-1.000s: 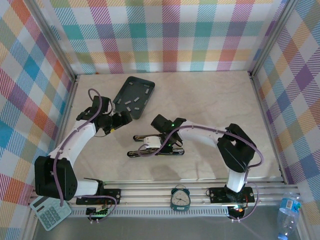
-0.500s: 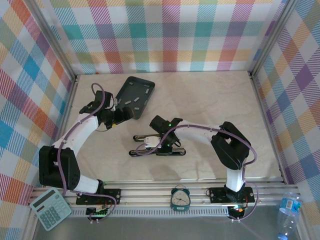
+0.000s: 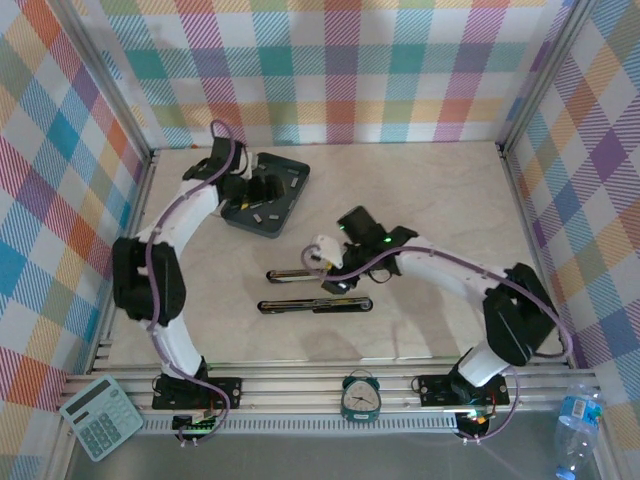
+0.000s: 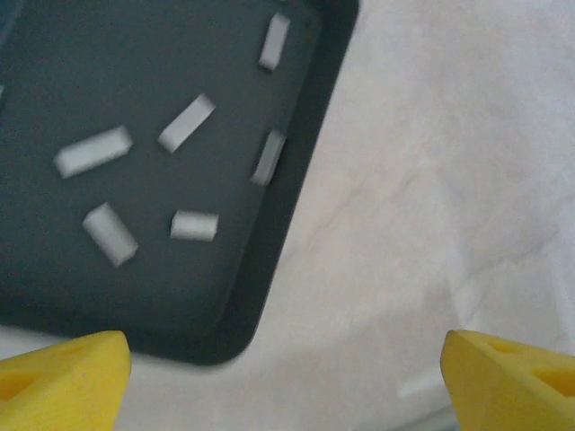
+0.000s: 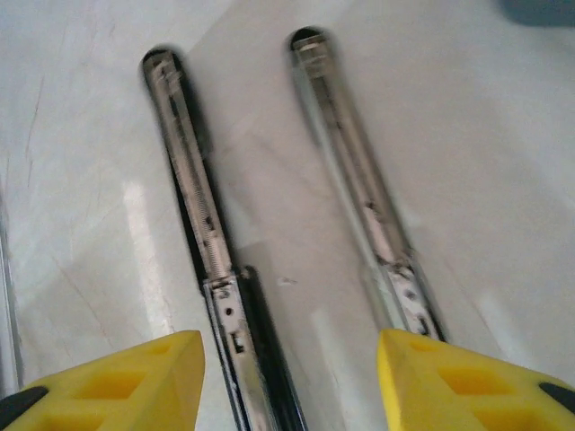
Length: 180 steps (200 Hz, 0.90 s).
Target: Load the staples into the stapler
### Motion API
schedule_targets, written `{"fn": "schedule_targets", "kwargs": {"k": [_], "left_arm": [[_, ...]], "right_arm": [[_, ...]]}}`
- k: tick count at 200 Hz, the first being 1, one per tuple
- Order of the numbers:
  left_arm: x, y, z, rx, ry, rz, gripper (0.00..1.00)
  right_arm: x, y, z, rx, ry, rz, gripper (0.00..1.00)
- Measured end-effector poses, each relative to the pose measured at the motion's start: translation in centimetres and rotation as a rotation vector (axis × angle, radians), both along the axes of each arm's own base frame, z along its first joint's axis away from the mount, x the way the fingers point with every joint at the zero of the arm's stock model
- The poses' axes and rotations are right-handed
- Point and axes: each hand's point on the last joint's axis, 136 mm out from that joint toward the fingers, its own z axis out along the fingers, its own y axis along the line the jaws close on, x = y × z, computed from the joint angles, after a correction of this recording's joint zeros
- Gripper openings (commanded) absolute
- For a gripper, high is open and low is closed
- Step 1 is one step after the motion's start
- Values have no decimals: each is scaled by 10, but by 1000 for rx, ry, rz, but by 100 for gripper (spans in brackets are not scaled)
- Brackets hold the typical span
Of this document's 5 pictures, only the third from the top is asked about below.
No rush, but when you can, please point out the black bar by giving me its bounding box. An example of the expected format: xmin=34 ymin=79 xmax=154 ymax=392
xmin=256 ymin=295 xmax=375 ymax=316

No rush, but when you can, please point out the black stapler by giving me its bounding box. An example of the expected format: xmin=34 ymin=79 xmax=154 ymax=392
xmin=265 ymin=268 xmax=332 ymax=286

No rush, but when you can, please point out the dark grey plastic tray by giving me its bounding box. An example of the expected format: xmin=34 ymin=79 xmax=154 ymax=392
xmin=219 ymin=152 xmax=312 ymax=240

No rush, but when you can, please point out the teal alarm clock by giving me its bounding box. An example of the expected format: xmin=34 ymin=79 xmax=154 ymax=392
xmin=339 ymin=368 xmax=381 ymax=426

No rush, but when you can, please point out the plaid fabric backdrop panel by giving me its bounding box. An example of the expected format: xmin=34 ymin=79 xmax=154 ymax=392
xmin=499 ymin=0 xmax=640 ymax=480
xmin=0 ymin=0 xmax=151 ymax=480
xmin=64 ymin=0 xmax=586 ymax=151

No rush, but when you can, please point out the grey metal sheet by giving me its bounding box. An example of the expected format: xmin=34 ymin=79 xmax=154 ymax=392
xmin=63 ymin=432 xmax=601 ymax=480

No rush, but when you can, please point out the mint green calculator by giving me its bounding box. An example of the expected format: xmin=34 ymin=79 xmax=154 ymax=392
xmin=58 ymin=374 xmax=145 ymax=462

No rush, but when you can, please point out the clear plastic water bottle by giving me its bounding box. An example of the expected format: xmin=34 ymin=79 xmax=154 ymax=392
xmin=555 ymin=382 xmax=605 ymax=480

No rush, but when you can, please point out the aluminium table side rail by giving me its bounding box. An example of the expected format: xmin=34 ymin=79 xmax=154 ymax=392
xmin=87 ymin=149 xmax=161 ymax=376
xmin=497 ymin=142 xmax=577 ymax=370

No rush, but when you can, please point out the aluminium mounting rail bed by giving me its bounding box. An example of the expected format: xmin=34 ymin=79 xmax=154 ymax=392
xmin=62 ymin=360 xmax=601 ymax=419

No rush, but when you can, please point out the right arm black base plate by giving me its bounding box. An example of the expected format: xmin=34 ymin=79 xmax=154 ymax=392
xmin=416 ymin=374 xmax=511 ymax=408

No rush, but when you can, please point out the slotted grey cable duct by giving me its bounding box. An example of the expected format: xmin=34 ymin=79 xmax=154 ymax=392
xmin=133 ymin=417 xmax=459 ymax=437

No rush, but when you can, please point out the aluminium frame corner post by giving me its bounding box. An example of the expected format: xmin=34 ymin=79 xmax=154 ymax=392
xmin=496 ymin=0 xmax=596 ymax=152
xmin=62 ymin=0 xmax=154 ymax=159

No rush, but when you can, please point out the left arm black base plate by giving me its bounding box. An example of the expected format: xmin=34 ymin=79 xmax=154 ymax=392
xmin=151 ymin=377 xmax=244 ymax=410

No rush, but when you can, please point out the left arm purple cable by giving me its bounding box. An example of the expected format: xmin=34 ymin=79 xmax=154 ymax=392
xmin=146 ymin=118 xmax=237 ymax=446

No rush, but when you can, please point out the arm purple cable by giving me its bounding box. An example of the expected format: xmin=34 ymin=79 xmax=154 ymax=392
xmin=146 ymin=118 xmax=237 ymax=446
xmin=299 ymin=243 xmax=576 ymax=444

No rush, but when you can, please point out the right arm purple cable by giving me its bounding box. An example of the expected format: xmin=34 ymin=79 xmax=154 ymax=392
xmin=299 ymin=243 xmax=576 ymax=444

